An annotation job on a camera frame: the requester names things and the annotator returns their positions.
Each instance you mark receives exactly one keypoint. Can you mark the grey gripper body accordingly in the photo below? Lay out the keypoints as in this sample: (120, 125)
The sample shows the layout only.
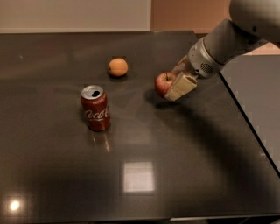
(199, 61)

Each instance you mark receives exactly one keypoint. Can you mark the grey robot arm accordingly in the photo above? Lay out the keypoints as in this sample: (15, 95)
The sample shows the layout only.
(252, 24)

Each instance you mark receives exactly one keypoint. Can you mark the red Coca-Cola can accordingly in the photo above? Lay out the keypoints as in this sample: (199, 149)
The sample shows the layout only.
(94, 101)

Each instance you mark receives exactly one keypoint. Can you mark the orange fruit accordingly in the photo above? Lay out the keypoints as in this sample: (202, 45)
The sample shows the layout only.
(118, 67)

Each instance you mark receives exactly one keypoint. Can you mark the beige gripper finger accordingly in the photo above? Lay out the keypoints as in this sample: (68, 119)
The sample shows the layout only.
(184, 84)
(181, 66)

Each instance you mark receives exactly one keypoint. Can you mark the red apple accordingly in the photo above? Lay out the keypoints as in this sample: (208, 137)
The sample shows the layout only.
(163, 82)

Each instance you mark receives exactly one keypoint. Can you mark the grey side table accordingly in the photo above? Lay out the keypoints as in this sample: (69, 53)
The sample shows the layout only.
(255, 83)

